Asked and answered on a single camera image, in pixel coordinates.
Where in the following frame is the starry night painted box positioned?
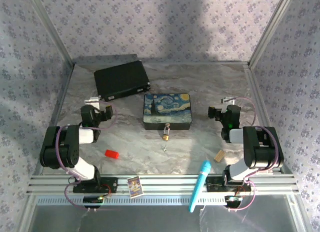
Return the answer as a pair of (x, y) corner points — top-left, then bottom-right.
(143, 93), (193, 131)

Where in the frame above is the small brass padlock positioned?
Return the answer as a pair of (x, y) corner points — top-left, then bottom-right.
(161, 123), (172, 142)

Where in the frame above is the black hard case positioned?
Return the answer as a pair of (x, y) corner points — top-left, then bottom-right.
(93, 60), (151, 102)

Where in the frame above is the red plastic block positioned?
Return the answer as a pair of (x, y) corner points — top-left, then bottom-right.
(104, 149), (120, 159)

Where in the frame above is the small wooden block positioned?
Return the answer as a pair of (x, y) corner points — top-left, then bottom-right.
(213, 149), (226, 163)

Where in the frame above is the blue marker pen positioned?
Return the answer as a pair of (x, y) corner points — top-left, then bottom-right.
(188, 159), (212, 213)

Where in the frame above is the purple playing card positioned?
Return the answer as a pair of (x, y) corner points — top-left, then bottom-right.
(126, 176), (144, 199)

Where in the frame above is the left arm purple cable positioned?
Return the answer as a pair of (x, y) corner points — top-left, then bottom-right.
(56, 100), (118, 213)

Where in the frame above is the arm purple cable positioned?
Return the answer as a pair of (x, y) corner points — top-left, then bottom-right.
(56, 100), (118, 213)
(231, 97), (281, 212)

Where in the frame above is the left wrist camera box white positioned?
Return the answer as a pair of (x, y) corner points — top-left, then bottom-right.
(84, 99), (100, 109)

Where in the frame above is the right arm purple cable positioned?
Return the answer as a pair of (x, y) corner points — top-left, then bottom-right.
(231, 97), (281, 212)

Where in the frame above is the aluminium side rail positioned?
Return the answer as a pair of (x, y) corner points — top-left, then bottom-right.
(243, 63), (294, 175)
(32, 63), (76, 176)

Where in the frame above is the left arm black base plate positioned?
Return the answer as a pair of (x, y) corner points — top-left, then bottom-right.
(72, 177), (119, 193)

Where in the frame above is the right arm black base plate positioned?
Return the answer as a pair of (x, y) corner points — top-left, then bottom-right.
(206, 176), (252, 193)

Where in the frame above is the aluminium front rail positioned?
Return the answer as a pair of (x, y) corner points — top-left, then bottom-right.
(26, 174), (300, 195)

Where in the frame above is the aluminium frame post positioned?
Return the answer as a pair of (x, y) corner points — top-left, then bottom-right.
(248, 0), (296, 68)
(26, 0), (76, 65)

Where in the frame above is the slotted grey cable duct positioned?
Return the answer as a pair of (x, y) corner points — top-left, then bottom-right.
(36, 194), (294, 206)

